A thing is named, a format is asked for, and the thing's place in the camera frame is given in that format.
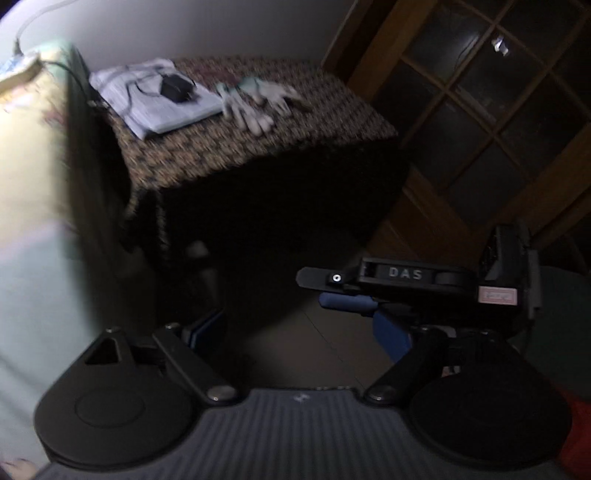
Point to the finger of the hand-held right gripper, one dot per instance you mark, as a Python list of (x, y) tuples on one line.
[(323, 277), (346, 302)]

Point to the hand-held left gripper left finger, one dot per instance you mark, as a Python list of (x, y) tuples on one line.
[(207, 327)]

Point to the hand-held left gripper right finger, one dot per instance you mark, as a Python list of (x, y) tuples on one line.
[(390, 332)]

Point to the wooden glass-paned door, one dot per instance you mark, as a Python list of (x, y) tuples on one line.
[(415, 203)]

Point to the brown patterned cloth-covered table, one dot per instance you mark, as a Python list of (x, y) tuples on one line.
[(277, 138)]

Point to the white work glove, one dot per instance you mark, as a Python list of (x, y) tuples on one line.
[(272, 92), (249, 117)]

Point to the red cloth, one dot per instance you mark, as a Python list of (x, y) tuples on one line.
[(575, 434)]

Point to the printed bear bed sheet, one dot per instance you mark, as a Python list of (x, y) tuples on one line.
[(27, 230)]

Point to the white printed papers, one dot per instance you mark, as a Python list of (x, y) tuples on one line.
[(184, 115)]

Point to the white blue-socket power strip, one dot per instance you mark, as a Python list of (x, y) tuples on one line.
[(11, 69)]

